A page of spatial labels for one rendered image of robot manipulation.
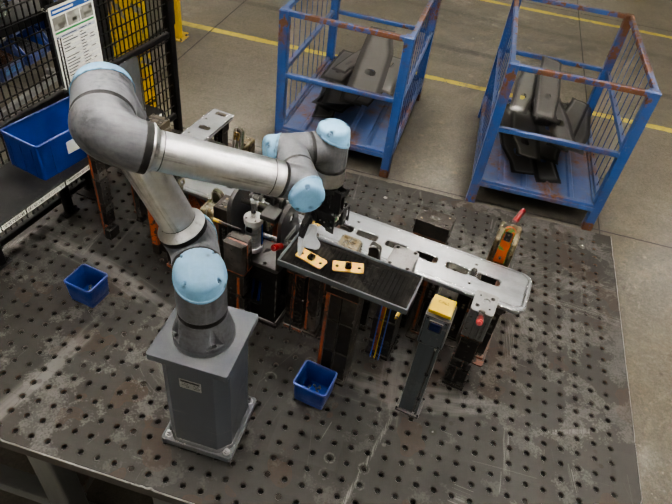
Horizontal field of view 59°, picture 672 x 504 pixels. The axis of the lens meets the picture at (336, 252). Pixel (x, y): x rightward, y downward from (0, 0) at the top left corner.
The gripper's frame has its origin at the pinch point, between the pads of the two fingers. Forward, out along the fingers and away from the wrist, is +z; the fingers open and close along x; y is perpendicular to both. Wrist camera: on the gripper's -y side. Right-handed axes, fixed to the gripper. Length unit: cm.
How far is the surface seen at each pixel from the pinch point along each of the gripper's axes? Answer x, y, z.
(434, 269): 35.4, 22.7, 22.7
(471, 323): 22, 42, 22
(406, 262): 20.9, 18.5, 11.7
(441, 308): 6.9, 35.8, 6.7
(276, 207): 10.8, -21.2, 7.0
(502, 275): 47, 41, 23
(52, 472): -66, -42, 74
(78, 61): 20, -120, 0
